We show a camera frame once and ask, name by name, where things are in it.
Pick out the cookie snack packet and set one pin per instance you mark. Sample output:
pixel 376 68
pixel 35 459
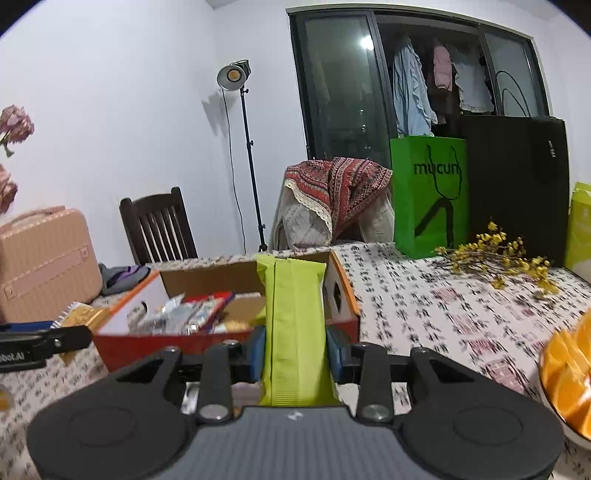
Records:
pixel 87 318

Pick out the yellow flower sprig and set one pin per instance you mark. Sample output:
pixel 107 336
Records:
pixel 498 258

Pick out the dark wooden chair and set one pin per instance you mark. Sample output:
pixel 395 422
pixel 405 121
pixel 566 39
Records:
pixel 157 226

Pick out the chair draped with patterned cloth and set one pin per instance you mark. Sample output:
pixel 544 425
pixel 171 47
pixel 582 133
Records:
pixel 300 226

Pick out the light blue hanging shirt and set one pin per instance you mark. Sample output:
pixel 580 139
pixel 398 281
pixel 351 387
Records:
pixel 411 87

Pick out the white plate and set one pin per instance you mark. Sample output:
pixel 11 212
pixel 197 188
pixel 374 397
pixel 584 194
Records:
pixel 556 410

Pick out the pink hard suitcase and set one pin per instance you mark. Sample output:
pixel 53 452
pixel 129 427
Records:
pixel 41 263

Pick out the studio light on stand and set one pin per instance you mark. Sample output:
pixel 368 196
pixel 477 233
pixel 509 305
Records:
pixel 234 76

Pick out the plain green snack packet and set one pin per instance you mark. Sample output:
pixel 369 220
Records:
pixel 295 332

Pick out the black paper bag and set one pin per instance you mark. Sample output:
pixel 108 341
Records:
pixel 508 194

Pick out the dried pink flower bouquet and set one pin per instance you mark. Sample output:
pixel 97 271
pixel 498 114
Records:
pixel 16 127

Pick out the red and silver wrapped snacks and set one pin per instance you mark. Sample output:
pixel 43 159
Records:
pixel 184 314

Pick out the light green paper bag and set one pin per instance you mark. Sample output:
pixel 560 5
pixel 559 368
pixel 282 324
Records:
pixel 581 226

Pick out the red pumpkin print cardboard box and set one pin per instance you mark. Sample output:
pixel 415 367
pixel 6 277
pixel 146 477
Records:
pixel 138 350

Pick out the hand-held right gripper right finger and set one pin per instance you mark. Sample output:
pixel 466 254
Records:
pixel 336 356

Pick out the grey and purple cloth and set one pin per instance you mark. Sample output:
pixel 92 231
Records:
pixel 122 277

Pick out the pink hanging garment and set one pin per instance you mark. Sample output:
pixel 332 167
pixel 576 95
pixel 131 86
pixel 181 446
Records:
pixel 443 67

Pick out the white hanging garment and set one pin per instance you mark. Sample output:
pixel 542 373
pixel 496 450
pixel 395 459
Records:
pixel 475 83

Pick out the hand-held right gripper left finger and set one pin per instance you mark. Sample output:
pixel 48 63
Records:
pixel 256 353

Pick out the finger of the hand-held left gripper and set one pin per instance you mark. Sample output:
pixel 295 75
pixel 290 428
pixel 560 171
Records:
pixel 67 340
pixel 23 327

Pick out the dark sliding glass door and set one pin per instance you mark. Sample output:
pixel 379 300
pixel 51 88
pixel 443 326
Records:
pixel 341 92

